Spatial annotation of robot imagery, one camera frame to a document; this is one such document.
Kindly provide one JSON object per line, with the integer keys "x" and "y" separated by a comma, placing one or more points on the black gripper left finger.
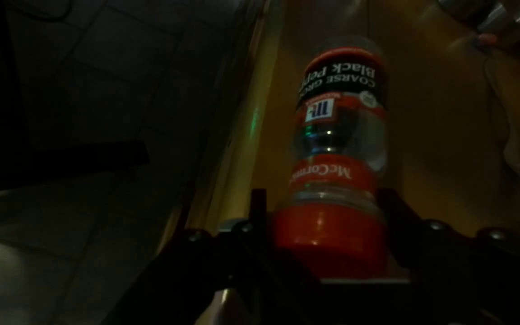
{"x": 255, "y": 231}

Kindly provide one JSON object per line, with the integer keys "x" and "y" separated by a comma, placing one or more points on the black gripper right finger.
{"x": 405, "y": 231}

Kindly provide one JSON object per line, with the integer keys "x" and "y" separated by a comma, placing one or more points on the red spice bottle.
{"x": 340, "y": 162}

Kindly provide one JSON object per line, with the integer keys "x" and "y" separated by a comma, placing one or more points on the clear glass jar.
{"x": 500, "y": 18}

